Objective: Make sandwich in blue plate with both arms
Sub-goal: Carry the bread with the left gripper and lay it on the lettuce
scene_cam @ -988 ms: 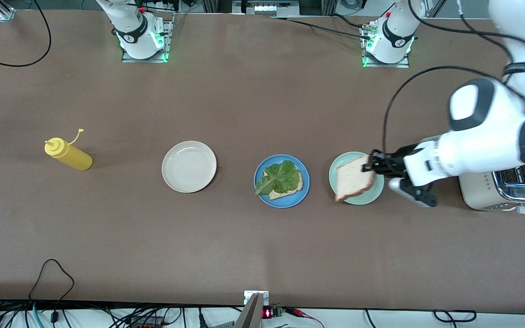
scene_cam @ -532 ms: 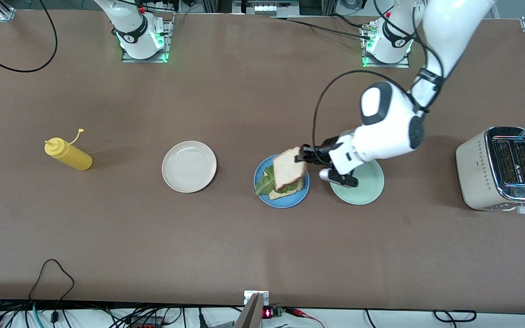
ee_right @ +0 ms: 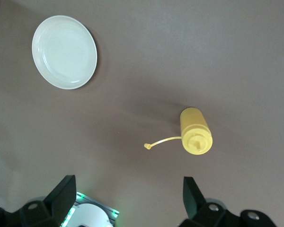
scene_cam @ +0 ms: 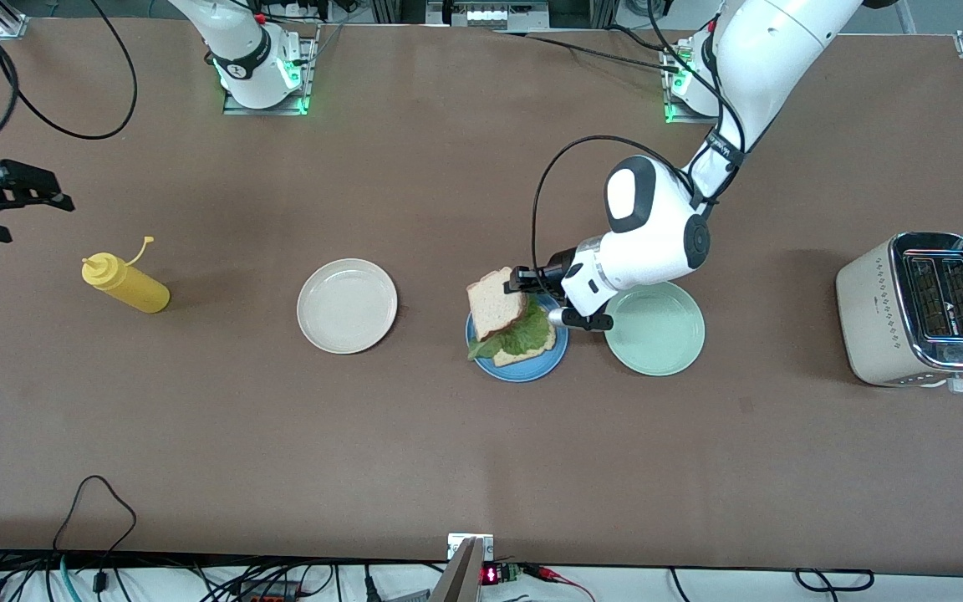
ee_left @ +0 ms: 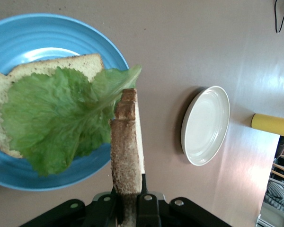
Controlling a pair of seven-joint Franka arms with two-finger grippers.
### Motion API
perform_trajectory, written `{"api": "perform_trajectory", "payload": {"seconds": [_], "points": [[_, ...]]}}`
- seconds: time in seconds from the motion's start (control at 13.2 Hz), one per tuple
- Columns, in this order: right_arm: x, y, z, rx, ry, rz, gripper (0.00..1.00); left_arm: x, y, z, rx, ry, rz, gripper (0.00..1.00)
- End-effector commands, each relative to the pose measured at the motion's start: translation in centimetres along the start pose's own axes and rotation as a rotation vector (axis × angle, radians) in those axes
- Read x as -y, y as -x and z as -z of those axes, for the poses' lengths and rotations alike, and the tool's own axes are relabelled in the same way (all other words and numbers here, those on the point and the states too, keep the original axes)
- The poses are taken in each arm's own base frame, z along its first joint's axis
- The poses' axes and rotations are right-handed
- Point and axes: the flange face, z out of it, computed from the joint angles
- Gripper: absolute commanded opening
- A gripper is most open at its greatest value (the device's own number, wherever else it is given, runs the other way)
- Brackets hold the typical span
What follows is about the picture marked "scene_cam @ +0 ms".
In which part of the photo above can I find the toasted bread slice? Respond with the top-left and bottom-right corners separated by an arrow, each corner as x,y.
466,267 -> 532,343
492,344 -> 558,368

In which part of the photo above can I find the green lettuce leaf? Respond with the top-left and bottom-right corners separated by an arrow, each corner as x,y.
468,297 -> 556,362

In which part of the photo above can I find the yellow mustard squeeze bottle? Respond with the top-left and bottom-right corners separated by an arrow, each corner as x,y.
81,237 -> 171,314

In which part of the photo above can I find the blue plate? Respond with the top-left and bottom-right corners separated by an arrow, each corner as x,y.
465,288 -> 569,383

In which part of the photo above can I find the light green plate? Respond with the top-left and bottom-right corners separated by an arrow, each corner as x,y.
604,282 -> 706,377

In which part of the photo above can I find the beige plate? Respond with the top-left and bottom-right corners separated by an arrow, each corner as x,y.
297,258 -> 399,355

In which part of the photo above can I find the silver box with lights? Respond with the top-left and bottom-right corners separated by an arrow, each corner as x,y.
425,0 -> 551,31

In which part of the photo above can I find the beige chrome toaster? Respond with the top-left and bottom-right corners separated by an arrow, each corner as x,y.
835,232 -> 963,395

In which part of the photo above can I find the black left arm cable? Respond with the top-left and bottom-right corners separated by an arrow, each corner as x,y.
530,0 -> 746,273

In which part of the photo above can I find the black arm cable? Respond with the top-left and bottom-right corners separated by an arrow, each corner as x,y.
530,0 -> 746,273
0,0 -> 138,164

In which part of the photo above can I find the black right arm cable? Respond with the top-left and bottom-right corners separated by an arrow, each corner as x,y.
0,0 -> 138,164

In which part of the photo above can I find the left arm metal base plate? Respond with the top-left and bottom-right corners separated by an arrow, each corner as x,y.
661,46 -> 755,126

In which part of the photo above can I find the black cable to base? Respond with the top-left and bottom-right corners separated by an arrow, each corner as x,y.
494,25 -> 683,74

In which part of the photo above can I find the white metal bracket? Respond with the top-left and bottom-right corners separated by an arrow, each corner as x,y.
447,533 -> 495,561

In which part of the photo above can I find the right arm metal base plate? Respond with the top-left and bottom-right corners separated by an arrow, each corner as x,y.
222,23 -> 320,117

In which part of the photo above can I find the grey metal camera bar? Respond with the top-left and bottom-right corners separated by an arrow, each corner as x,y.
429,538 -> 485,602

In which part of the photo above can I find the thin black looped cable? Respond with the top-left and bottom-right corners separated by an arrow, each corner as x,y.
51,475 -> 138,554

